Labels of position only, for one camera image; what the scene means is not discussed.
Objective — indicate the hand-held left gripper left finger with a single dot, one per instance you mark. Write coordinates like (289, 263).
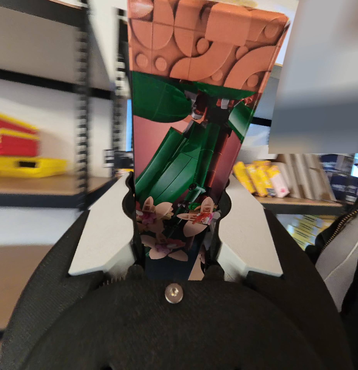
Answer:
(103, 231)

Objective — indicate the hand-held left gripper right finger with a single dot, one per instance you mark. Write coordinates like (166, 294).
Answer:
(248, 231)

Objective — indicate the black orchid lego box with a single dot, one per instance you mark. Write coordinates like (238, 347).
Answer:
(196, 130)

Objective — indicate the white pink heart lego box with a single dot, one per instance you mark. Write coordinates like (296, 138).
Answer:
(278, 185)

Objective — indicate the navy ball game box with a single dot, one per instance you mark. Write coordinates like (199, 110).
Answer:
(341, 185)

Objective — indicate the red yellow storage bins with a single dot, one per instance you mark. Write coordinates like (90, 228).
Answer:
(17, 144)

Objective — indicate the person's black jacket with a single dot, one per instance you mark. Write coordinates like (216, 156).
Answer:
(355, 341)

